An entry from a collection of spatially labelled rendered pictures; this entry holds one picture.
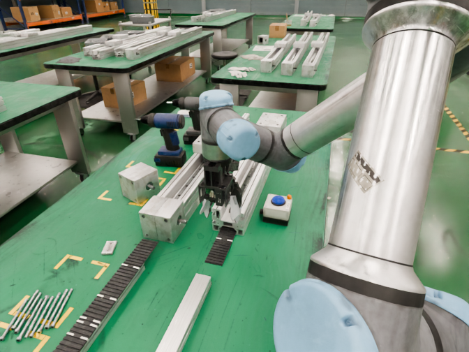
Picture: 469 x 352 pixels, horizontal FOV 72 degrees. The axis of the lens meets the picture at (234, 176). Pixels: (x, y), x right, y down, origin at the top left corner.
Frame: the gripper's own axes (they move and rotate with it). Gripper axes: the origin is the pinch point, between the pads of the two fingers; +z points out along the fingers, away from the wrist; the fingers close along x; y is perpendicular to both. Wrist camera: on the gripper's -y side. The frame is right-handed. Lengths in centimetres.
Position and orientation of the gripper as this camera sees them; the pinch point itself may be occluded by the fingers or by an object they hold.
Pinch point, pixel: (222, 215)
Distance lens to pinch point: 91.9
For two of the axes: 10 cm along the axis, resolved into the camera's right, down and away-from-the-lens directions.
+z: 0.1, 8.6, 5.2
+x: 9.6, 1.4, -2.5
